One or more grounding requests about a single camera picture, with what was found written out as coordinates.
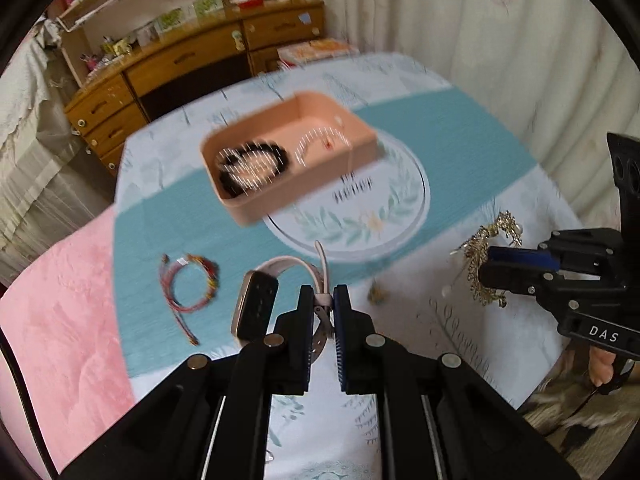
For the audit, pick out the small red box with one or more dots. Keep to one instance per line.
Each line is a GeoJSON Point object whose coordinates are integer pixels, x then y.
{"type": "Point", "coordinates": [250, 3]}

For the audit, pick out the person's right hand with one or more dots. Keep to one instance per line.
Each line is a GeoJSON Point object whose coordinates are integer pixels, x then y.
{"type": "Point", "coordinates": [601, 366]}

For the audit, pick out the pink blanket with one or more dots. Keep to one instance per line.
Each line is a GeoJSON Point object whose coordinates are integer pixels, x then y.
{"type": "Point", "coordinates": [60, 335]}

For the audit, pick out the lace covered piano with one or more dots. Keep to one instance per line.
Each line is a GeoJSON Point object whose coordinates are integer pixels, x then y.
{"type": "Point", "coordinates": [30, 160]}

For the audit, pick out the gold leaf hair ornament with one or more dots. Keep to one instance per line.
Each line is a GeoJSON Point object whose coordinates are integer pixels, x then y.
{"type": "Point", "coordinates": [506, 225]}

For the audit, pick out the wooden desk with drawers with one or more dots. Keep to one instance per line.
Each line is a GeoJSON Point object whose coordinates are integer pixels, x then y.
{"type": "Point", "coordinates": [190, 60]}

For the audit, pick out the green picture card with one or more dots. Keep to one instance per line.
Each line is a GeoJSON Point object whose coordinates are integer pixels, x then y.
{"type": "Point", "coordinates": [207, 5]}
{"type": "Point", "coordinates": [168, 20]}

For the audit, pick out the pink storage box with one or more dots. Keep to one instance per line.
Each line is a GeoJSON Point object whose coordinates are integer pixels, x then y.
{"type": "Point", "coordinates": [300, 185]}

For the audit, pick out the white floral curtain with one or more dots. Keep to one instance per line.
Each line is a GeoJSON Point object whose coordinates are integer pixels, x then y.
{"type": "Point", "coordinates": [450, 20]}

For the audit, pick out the blue sticker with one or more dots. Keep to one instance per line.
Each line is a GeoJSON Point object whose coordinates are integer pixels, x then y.
{"type": "Point", "coordinates": [306, 18]}

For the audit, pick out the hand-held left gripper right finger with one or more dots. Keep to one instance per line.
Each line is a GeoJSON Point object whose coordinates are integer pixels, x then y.
{"type": "Point", "coordinates": [342, 330]}

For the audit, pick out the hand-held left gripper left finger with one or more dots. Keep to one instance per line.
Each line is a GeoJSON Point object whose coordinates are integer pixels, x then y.
{"type": "Point", "coordinates": [304, 330]}

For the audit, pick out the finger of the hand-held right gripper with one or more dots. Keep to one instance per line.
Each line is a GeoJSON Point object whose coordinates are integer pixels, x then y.
{"type": "Point", "coordinates": [505, 280]}
{"type": "Point", "coordinates": [520, 258]}

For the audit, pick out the pink band smart watch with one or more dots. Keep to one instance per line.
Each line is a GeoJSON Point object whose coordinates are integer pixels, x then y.
{"type": "Point", "coordinates": [255, 300]}

